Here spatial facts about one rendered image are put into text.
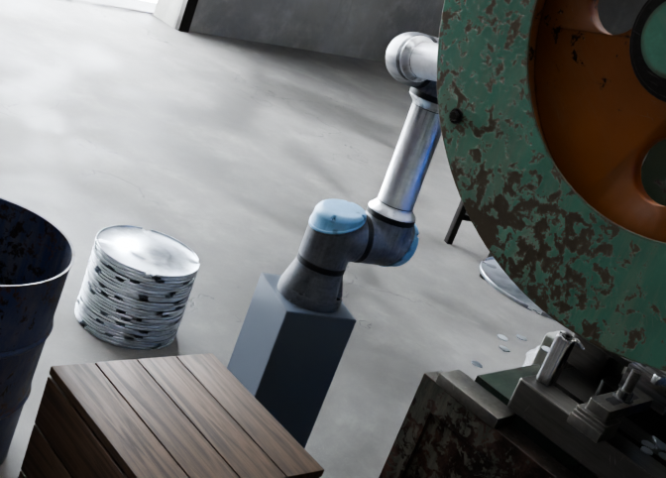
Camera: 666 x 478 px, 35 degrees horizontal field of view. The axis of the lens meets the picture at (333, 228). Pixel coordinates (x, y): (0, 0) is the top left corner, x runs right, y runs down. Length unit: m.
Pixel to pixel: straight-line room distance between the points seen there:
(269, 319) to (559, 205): 1.07
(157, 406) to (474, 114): 0.85
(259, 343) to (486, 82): 1.08
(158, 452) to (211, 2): 5.20
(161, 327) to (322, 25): 4.91
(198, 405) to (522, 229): 0.83
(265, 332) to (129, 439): 0.59
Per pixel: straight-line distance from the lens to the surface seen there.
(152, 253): 2.90
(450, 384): 1.84
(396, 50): 2.20
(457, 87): 1.57
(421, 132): 2.33
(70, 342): 2.85
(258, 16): 7.15
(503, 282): 1.97
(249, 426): 2.05
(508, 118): 1.51
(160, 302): 2.86
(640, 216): 1.49
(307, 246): 2.34
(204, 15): 6.88
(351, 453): 2.80
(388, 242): 2.38
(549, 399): 1.79
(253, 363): 2.44
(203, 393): 2.11
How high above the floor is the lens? 1.40
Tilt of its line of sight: 19 degrees down
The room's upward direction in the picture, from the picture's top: 21 degrees clockwise
